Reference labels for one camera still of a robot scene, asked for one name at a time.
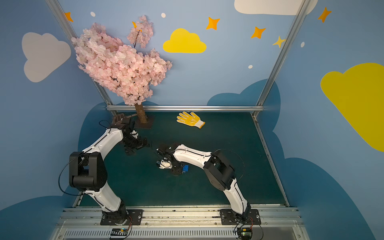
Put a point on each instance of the right electronics board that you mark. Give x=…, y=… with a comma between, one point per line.
x=244, y=233

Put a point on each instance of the electronics board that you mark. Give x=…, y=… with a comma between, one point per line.
x=119, y=234
x=244, y=233

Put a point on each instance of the left electronics board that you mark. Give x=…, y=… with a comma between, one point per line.
x=119, y=234

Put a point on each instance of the rear horizontal aluminium bar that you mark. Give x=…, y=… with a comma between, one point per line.
x=204, y=108

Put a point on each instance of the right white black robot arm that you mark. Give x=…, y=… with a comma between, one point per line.
x=218, y=169

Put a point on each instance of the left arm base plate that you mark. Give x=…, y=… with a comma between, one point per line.
x=135, y=216

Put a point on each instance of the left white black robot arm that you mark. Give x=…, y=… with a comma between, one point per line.
x=88, y=173

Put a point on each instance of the right aluminium corner post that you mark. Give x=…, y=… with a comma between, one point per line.
x=292, y=33

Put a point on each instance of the left aluminium corner post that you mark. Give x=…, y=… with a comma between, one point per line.
x=88, y=56

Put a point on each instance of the pink cherry blossom tree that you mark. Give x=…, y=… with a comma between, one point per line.
x=131, y=73

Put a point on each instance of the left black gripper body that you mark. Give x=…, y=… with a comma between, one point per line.
x=135, y=145

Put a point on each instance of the brown plastic scoop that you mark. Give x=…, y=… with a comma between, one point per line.
x=119, y=118

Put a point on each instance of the aluminium corner post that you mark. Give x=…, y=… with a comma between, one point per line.
x=292, y=33
x=88, y=56

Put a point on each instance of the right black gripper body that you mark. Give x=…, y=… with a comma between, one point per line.
x=173, y=167

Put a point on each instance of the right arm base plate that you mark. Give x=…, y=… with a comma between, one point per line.
x=229, y=217

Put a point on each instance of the yellow white work glove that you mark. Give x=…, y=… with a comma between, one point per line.
x=190, y=119

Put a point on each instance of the aluminium rail front frame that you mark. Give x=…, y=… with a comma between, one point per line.
x=182, y=223

